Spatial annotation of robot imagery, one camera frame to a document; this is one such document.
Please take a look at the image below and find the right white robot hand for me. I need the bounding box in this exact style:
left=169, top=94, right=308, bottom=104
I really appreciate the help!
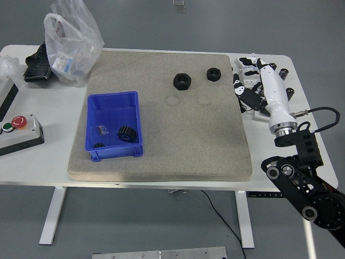
left=232, top=56, right=299, bottom=133

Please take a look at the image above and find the large black gear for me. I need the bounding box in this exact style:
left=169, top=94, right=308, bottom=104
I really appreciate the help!
left=117, top=125, right=137, bottom=142

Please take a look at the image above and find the small black hex nut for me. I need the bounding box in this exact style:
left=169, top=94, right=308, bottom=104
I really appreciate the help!
left=206, top=67, right=222, bottom=81

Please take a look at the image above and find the large black hex nut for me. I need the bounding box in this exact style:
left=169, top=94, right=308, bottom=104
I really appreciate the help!
left=172, top=72, right=193, bottom=91

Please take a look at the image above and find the blue plastic box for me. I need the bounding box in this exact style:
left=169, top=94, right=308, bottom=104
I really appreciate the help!
left=85, top=91, right=143, bottom=162

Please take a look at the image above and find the grey emergency stop button box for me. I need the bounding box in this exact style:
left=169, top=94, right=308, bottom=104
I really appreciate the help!
left=0, top=113, right=45, bottom=156

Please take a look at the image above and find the white circuit breaker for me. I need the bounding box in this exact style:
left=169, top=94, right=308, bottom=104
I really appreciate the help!
left=238, top=67, right=261, bottom=87

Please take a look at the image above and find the white card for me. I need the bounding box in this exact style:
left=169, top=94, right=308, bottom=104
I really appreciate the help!
left=252, top=111, right=271, bottom=122

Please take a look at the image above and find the black table controller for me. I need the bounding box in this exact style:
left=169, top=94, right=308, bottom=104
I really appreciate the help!
left=246, top=190, right=282, bottom=198

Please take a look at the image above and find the grey-brown mat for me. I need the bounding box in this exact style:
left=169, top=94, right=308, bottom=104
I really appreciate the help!
left=66, top=50, right=253, bottom=182

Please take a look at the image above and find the floor socket cover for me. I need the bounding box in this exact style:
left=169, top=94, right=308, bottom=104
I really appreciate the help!
left=172, top=0, right=187, bottom=13

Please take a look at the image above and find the white table leg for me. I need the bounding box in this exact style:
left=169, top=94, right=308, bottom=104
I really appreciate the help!
left=234, top=190, right=256, bottom=249
left=39, top=186, right=68, bottom=246

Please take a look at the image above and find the silver metal plate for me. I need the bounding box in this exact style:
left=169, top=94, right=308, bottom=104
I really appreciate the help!
left=92, top=246, right=227, bottom=259

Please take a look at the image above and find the clear plastic shopping bag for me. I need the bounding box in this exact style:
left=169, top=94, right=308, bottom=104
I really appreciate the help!
left=44, top=0, right=105, bottom=87

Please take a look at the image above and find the black plastic tool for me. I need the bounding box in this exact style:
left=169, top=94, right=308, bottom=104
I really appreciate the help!
left=24, top=40, right=59, bottom=83

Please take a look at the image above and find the crumpled clear plastic wrap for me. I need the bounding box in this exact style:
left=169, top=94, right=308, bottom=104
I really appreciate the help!
left=0, top=54, right=26, bottom=87

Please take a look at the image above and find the black adapter cord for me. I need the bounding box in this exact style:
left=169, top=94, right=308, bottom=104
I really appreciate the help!
left=238, top=98, right=253, bottom=113

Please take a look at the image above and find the black floor cable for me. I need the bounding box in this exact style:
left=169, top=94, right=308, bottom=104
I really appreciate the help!
left=199, top=189, right=247, bottom=259

